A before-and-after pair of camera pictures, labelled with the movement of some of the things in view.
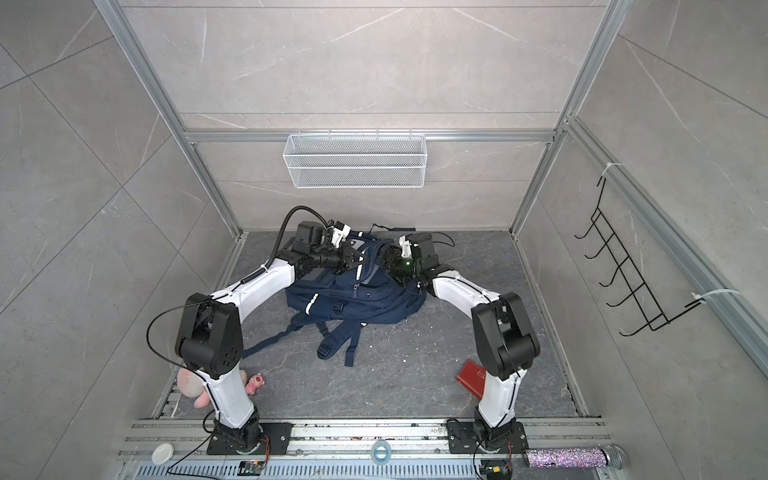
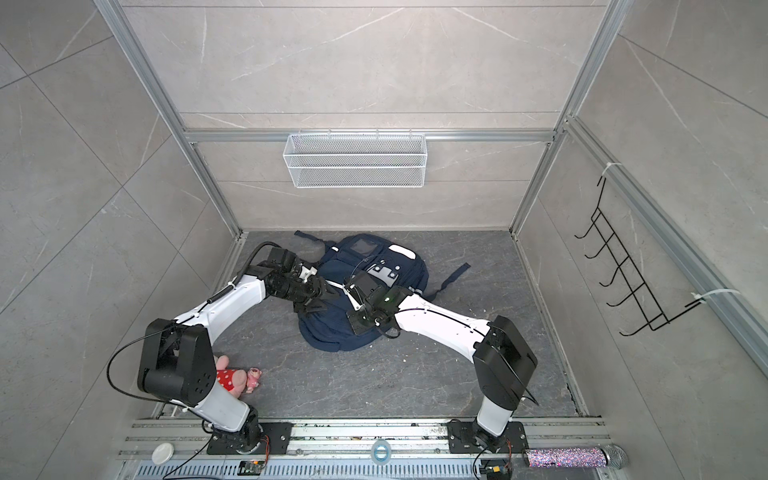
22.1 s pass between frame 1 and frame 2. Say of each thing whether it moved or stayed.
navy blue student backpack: moved
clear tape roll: stayed
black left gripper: moved
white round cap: stayed
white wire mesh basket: stayed
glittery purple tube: stayed
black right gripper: moved
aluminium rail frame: stayed
